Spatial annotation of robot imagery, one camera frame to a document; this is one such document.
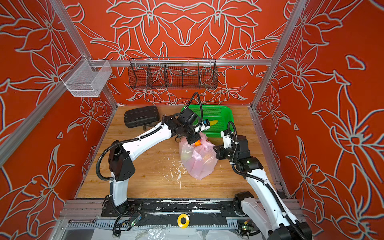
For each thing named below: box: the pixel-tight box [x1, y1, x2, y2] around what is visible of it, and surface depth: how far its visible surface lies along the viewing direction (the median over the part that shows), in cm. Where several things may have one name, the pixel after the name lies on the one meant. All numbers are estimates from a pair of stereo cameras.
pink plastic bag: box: [178, 132, 218, 180], surface depth 79 cm
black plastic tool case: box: [124, 105, 160, 128], surface depth 106 cm
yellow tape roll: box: [177, 213, 190, 229], surface depth 70 cm
